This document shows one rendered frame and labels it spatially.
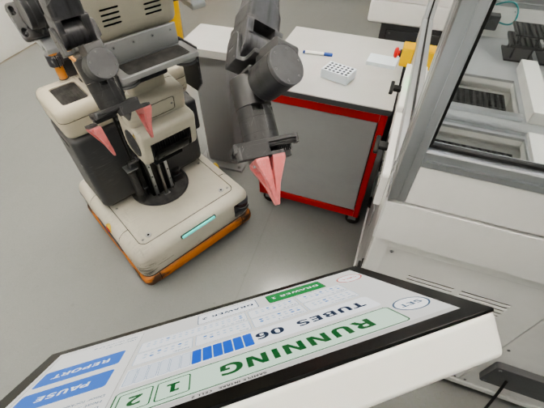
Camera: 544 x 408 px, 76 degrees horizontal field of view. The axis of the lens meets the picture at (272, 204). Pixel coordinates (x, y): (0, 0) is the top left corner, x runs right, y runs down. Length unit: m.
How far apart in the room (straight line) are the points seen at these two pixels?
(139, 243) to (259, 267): 0.58
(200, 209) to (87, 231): 0.73
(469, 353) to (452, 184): 0.44
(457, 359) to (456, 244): 0.54
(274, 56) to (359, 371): 0.38
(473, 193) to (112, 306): 1.54
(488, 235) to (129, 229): 1.36
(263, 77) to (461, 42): 0.30
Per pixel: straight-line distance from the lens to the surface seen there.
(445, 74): 0.65
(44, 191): 2.49
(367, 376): 0.35
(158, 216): 1.68
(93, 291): 1.90
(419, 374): 0.37
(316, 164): 1.69
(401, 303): 0.44
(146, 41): 1.16
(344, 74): 1.55
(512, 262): 0.95
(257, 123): 0.53
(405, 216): 0.85
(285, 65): 0.50
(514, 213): 0.84
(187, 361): 0.43
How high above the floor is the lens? 1.51
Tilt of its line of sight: 49 degrees down
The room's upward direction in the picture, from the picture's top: straight up
